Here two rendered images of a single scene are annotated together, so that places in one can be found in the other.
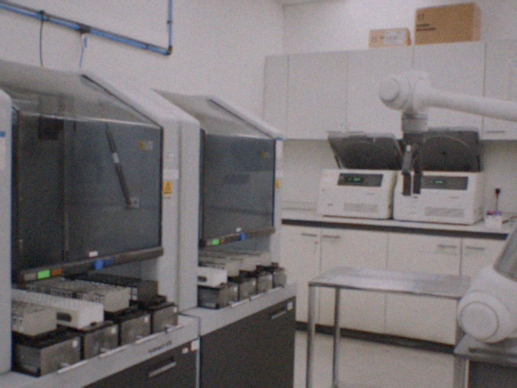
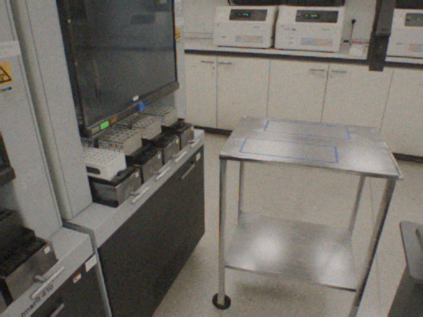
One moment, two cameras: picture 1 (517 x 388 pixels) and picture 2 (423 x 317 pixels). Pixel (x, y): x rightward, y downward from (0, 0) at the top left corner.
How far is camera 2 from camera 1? 1.36 m
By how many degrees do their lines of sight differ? 24
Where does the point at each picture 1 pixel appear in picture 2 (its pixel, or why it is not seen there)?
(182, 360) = (76, 290)
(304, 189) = (201, 22)
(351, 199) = (240, 32)
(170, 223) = (21, 125)
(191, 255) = (71, 151)
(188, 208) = (53, 92)
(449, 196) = (321, 28)
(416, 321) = not seen: hidden behind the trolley
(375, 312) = not seen: hidden behind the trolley
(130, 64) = not seen: outside the picture
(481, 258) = (343, 79)
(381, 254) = (263, 76)
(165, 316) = (30, 267)
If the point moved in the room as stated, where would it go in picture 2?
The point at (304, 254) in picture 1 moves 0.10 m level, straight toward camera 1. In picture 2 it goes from (204, 77) to (204, 79)
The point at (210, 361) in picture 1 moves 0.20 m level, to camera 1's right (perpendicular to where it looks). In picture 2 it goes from (116, 262) to (177, 257)
